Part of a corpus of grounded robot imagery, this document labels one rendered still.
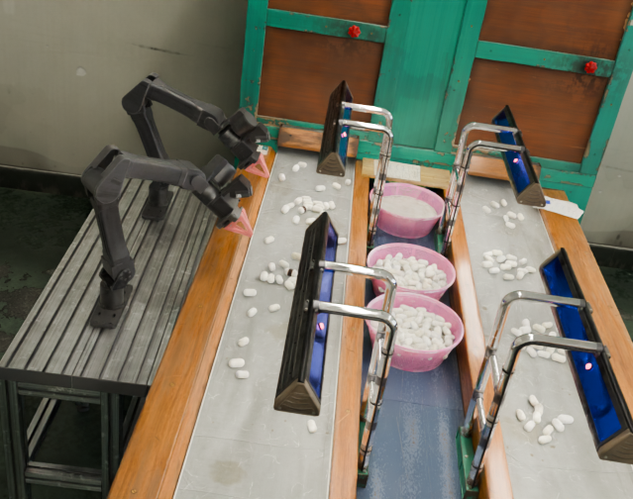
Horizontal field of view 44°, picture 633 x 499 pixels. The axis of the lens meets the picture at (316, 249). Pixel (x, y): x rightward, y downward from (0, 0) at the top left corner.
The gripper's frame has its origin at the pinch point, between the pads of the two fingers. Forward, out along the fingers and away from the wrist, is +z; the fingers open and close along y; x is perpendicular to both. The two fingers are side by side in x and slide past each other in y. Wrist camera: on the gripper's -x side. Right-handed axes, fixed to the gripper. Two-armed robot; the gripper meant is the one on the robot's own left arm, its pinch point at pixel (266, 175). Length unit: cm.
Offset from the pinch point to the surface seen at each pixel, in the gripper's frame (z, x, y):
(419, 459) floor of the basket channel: 49, -19, -99
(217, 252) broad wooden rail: -0.7, 12.3, -37.5
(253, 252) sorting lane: 8.2, 8.0, -30.4
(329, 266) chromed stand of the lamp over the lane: 0, -35, -93
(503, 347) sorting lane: 63, -39, -59
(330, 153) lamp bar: -1.7, -31.6, -32.9
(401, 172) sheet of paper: 40, -25, 35
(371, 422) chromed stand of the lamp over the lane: 27, -24, -109
